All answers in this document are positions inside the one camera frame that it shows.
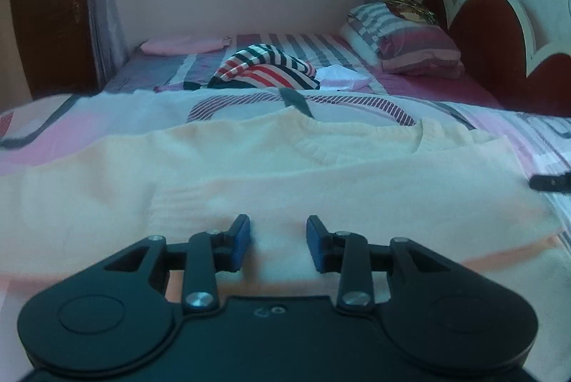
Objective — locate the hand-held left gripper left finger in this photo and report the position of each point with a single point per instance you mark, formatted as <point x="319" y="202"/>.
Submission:
<point x="241" y="242"/>

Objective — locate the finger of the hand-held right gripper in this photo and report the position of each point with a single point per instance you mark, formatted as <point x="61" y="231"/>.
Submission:
<point x="551" y="182"/>

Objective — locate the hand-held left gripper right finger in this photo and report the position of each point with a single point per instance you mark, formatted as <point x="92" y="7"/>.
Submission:
<point x="315" y="243"/>

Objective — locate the cream knit sweater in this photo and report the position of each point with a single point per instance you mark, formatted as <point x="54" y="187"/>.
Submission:
<point x="312" y="172"/>

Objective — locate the red and white headboard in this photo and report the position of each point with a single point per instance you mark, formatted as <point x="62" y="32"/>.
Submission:
<point x="495" y="43"/>

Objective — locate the lilac cloth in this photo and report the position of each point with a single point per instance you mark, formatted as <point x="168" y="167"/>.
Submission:
<point x="176" y="87"/>

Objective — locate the white folded cloth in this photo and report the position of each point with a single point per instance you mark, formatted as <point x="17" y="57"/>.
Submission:
<point x="341" y="77"/>

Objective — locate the red white black striped garment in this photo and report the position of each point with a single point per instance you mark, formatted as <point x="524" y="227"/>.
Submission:
<point x="267" y="69"/>

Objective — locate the pink patterned blanket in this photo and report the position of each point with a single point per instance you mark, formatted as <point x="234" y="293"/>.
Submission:
<point x="111" y="123"/>

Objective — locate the bed with striped sheet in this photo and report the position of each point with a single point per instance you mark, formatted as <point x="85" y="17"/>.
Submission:
<point x="285" y="45"/>

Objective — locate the pink folded cloth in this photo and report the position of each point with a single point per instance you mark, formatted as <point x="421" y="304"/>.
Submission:
<point x="180" y="44"/>

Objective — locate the gold patterned cushion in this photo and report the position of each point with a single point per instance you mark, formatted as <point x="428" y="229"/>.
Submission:
<point x="412" y="9"/>

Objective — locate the brown wooden wardrobe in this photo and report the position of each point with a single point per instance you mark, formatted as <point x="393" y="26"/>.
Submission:
<point x="49" y="16"/>

